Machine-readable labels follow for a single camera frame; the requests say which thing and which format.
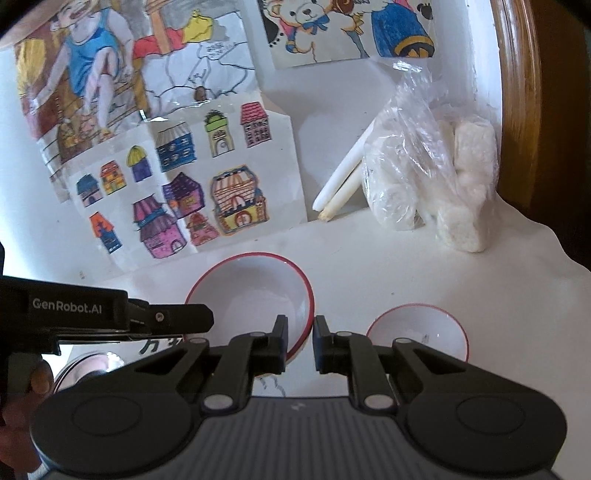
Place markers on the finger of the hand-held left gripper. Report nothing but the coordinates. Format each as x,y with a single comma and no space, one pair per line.
180,317

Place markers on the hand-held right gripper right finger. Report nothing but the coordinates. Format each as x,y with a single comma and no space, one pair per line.
322,344

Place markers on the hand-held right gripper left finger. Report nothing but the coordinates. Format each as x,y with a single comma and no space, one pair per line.
279,341

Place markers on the large white red-rimmed bowl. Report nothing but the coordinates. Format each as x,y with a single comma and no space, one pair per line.
249,290

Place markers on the metal bowl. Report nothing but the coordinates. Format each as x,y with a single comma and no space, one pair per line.
87,369

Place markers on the small white red-rimmed bowl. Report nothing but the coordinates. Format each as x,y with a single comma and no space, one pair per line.
415,330

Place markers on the person's left hand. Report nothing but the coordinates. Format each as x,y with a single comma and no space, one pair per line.
40,381

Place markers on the white printed cloth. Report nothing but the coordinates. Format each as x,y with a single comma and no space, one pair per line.
369,263

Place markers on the coloured houses drawing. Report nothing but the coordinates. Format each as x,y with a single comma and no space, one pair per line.
184,184

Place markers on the white paper roll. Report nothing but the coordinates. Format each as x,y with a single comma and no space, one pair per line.
341,198
344,166

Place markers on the clear bag of white blocks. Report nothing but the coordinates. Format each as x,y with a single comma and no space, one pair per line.
429,175

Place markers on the child with fan drawing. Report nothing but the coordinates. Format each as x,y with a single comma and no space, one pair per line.
138,64

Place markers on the girl with teddy poster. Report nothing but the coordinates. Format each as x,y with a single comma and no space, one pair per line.
351,27

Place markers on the brown wooden door frame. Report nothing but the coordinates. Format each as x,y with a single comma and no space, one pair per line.
531,115

